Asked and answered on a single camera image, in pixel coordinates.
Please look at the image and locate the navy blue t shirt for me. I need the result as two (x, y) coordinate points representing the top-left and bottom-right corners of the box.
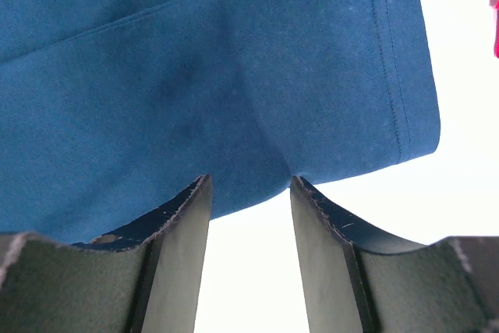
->
(1, 0), (440, 243)

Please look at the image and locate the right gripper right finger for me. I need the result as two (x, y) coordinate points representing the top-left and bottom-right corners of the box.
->
(290, 176), (498, 333)

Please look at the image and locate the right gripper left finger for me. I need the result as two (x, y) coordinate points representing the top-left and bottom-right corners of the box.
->
(1, 175), (212, 332)

